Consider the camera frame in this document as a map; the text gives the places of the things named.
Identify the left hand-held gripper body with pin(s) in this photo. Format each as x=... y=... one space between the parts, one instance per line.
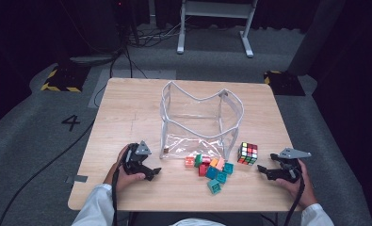
x=133 y=168

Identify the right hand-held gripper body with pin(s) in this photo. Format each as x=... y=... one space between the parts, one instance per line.
x=287 y=172

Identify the multicoloured puzzle cube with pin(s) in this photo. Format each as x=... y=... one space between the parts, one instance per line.
x=247 y=153

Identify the coral toy block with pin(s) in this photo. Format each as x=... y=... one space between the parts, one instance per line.
x=189 y=161

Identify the teal toy block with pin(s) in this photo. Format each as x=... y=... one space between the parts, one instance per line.
x=228 y=168
x=222 y=177
x=214 y=186

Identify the clear bag with white trim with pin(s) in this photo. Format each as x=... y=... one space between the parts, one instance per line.
x=190 y=146

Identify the green toy block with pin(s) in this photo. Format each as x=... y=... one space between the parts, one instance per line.
x=198 y=160

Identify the peach toy block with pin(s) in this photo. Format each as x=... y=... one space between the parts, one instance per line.
x=220 y=164

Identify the orange toy block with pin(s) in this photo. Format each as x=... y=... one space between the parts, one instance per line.
x=214 y=162

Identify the blue toy block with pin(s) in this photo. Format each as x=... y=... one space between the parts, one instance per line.
x=211 y=172

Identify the person's left hand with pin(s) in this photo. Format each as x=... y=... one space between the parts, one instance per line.
x=124 y=180

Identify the person's right hand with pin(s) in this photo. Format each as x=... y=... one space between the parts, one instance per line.
x=288 y=188

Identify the grey tape piece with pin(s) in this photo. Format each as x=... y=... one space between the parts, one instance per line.
x=76 y=179

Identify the person's torso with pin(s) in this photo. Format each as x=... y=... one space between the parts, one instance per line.
x=193 y=222

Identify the black yellow striped floor base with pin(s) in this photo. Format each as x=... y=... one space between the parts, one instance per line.
x=284 y=83
x=67 y=78

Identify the grey pillar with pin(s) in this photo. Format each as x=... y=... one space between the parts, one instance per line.
x=315 y=37

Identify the white metal stand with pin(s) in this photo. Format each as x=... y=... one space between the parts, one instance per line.
x=182 y=31

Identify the dark equipment cabinet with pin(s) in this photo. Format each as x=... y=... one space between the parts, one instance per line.
x=89 y=25

